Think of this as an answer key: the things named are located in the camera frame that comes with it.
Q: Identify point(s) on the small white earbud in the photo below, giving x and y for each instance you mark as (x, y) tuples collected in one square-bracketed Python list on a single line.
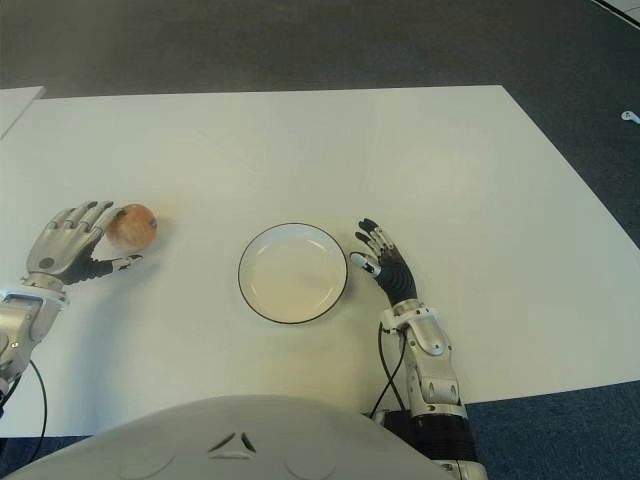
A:
[(626, 116)]

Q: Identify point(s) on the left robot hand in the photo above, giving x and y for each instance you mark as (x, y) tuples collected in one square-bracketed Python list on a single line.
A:
[(55, 245)]

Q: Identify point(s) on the white side table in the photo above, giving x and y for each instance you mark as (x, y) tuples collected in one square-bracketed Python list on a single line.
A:
[(15, 107)]

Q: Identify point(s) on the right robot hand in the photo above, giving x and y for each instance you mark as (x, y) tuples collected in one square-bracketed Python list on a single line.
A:
[(397, 280)]

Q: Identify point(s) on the red yellow apple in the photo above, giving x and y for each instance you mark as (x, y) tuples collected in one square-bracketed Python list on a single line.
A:
[(135, 227)]

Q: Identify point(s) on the white furniture edge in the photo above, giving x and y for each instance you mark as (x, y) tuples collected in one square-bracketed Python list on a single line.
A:
[(631, 5)]

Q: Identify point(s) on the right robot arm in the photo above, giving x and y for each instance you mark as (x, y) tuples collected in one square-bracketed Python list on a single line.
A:
[(435, 380)]

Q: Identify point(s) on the grey robot torso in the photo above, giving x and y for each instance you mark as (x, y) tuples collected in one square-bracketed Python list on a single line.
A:
[(225, 450)]

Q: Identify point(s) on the white plate black rim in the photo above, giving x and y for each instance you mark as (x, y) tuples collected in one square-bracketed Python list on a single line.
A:
[(292, 280)]

